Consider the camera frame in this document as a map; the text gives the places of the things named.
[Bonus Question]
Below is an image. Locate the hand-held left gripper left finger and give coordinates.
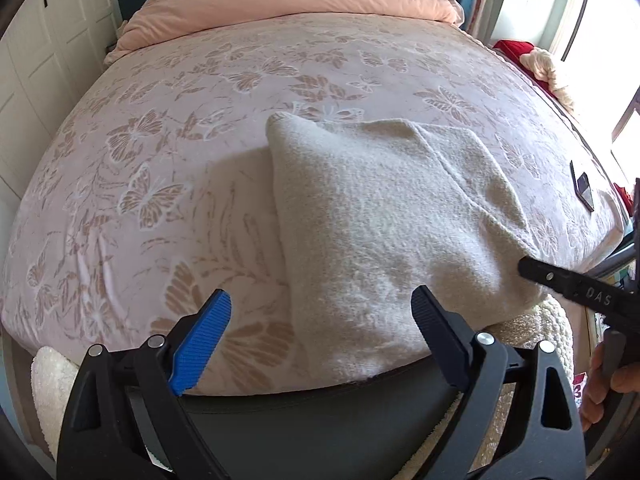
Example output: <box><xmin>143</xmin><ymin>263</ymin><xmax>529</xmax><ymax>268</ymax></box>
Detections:
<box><xmin>56</xmin><ymin>289</ymin><xmax>232</xmax><ymax>480</ymax></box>

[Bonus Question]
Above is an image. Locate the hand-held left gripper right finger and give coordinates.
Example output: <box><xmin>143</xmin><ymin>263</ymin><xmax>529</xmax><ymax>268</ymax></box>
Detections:
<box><xmin>411</xmin><ymin>285</ymin><xmax>587</xmax><ymax>480</ymax></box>

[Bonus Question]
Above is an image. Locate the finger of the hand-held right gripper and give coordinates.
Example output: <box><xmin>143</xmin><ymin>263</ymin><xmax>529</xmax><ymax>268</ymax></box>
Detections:
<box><xmin>517</xmin><ymin>255</ymin><xmax>621</xmax><ymax>313</ymax></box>

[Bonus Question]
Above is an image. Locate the cream sweater with black hearts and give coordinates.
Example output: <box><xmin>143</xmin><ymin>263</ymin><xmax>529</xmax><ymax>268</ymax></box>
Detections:
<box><xmin>265</xmin><ymin>114</ymin><xmax>551</xmax><ymax>386</ymax></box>

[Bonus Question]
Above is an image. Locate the person's right hand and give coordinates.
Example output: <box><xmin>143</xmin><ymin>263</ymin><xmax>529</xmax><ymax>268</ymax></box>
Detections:
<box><xmin>580</xmin><ymin>344</ymin><xmax>640</xmax><ymax>432</ymax></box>

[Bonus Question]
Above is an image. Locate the white fluffy rug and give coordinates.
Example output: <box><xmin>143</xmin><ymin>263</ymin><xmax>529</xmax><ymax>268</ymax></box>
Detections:
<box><xmin>31</xmin><ymin>294</ymin><xmax>581</xmax><ymax>480</ymax></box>

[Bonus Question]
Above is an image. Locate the dark phone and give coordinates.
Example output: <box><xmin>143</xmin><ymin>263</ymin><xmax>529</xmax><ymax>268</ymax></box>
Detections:
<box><xmin>570</xmin><ymin>160</ymin><xmax>596</xmax><ymax>212</ymax></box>

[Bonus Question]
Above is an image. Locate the bed with butterfly bedspread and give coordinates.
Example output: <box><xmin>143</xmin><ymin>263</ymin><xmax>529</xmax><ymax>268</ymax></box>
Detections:
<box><xmin>0</xmin><ymin>12</ymin><xmax>631</xmax><ymax>401</ymax></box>

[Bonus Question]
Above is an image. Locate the cream knitted cloth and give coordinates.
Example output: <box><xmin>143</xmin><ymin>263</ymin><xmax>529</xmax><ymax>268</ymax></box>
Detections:
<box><xmin>520</xmin><ymin>47</ymin><xmax>577</xmax><ymax>113</ymax></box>

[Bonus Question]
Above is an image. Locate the patterned curtain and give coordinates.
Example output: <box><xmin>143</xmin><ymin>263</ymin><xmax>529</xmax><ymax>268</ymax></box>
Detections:
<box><xmin>460</xmin><ymin>0</ymin><xmax>501</xmax><ymax>43</ymax></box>

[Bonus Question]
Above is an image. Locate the white wardrobe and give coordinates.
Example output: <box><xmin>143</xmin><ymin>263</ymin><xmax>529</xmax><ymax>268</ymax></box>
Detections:
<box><xmin>0</xmin><ymin>0</ymin><xmax>121</xmax><ymax>201</ymax></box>

